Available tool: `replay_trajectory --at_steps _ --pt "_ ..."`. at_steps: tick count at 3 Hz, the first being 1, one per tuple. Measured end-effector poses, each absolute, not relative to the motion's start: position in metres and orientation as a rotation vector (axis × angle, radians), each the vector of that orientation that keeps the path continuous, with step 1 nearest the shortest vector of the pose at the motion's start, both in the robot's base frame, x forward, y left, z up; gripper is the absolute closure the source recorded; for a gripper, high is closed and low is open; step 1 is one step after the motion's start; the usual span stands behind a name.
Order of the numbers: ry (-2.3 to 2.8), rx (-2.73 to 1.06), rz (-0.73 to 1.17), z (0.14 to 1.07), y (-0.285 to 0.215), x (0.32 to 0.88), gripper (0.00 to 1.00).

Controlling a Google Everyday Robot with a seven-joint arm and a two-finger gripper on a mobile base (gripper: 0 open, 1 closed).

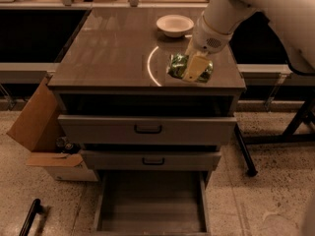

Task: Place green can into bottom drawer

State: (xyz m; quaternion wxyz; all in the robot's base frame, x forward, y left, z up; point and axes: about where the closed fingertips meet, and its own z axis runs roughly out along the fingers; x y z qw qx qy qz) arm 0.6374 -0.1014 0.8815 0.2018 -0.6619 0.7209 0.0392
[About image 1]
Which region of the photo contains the middle grey drawer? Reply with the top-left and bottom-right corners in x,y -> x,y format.
81,150 -> 221,171

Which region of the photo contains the grey drawer cabinet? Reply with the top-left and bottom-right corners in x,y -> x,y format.
48,6 -> 247,185

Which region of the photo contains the black handle drawer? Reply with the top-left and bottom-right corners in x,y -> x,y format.
142,157 -> 165,166
134,125 -> 162,134

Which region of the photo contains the white bowl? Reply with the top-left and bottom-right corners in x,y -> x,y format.
157,15 -> 194,38

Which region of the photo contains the black bar on floor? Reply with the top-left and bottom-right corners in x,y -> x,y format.
19,199 -> 43,236

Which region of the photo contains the top grey drawer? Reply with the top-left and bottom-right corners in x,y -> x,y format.
58,115 -> 236,146

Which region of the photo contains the open bottom grey drawer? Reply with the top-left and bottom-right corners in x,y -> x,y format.
93,171 -> 211,236

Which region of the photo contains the black handle top drawer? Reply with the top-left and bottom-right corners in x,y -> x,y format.
134,125 -> 162,134

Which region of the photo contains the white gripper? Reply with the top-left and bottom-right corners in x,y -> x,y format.
183,13 -> 232,82

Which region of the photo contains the black handle middle drawer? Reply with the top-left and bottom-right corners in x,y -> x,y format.
142,157 -> 165,166

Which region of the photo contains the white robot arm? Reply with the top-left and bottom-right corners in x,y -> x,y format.
186,0 -> 315,76

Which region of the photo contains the brown cardboard box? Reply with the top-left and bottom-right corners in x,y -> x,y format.
7,78 -> 98,182

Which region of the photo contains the green can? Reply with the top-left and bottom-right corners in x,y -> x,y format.
167,53 -> 214,83

